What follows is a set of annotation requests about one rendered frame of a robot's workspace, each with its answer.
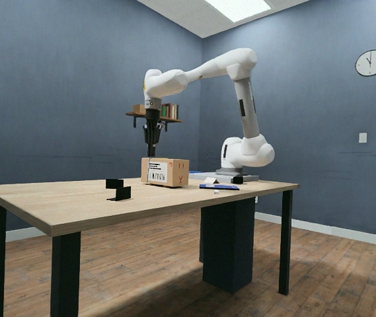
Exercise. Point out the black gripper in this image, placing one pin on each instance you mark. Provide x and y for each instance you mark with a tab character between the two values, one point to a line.
152	130

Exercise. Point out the blue notebook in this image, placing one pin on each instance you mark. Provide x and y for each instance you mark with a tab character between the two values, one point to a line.
218	187

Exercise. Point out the brown cardboard box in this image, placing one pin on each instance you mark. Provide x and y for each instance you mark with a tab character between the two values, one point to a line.
164	171

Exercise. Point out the white l-shaped corner piece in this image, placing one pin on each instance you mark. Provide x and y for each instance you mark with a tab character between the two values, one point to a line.
211	180

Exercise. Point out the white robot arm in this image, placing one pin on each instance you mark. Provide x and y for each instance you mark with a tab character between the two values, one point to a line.
253	150

